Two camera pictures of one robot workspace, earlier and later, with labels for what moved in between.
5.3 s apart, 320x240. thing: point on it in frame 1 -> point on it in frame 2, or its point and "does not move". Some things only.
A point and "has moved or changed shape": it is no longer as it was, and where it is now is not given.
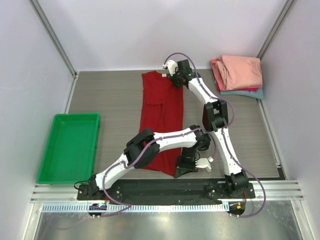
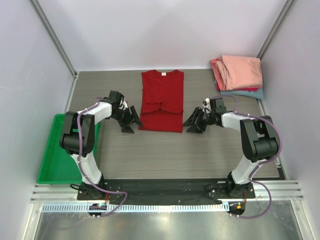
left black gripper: [182, 168] -> [128, 129]
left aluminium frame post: [49, 29] does not move
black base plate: [166, 191] does not move
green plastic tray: [70, 150] does not move
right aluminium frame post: [275, 28] does not move
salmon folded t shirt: [217, 74] does not move
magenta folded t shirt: [255, 89] does not move
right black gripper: [175, 80] -> [200, 119]
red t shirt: [162, 109] has moved or changed shape
